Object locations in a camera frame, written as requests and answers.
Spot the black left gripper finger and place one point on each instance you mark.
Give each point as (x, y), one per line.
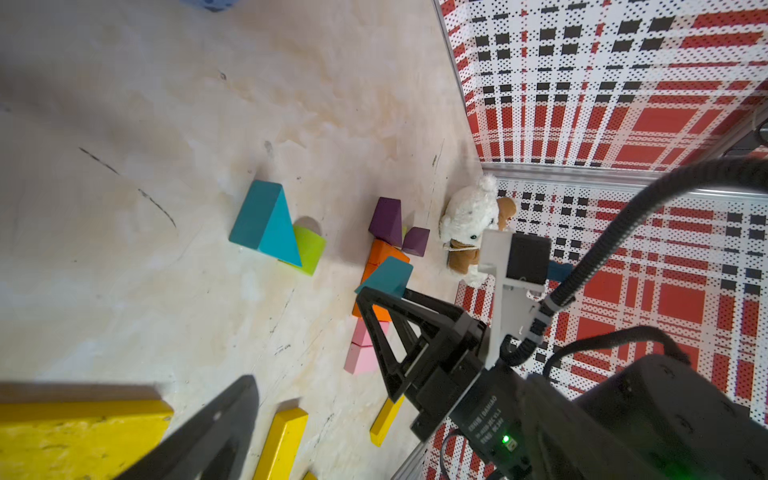
(213, 444)

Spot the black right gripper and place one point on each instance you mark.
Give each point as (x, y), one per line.
(452, 365)

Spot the orange block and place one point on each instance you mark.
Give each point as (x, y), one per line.
(381, 250)
(380, 312)

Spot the yellow block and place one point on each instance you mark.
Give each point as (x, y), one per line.
(79, 440)
(384, 420)
(281, 445)

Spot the teal triangle block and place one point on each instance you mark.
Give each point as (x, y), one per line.
(390, 277)
(264, 223)

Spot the pink block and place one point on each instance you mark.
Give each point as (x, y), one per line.
(361, 336)
(361, 360)

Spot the purple triangle block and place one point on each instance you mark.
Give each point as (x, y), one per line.
(386, 222)
(415, 241)

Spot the lime green block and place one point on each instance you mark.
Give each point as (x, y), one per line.
(311, 247)

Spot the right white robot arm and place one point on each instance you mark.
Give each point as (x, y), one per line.
(605, 334)

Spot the white teddy bear brown hoodie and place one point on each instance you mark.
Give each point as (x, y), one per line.
(469, 213)

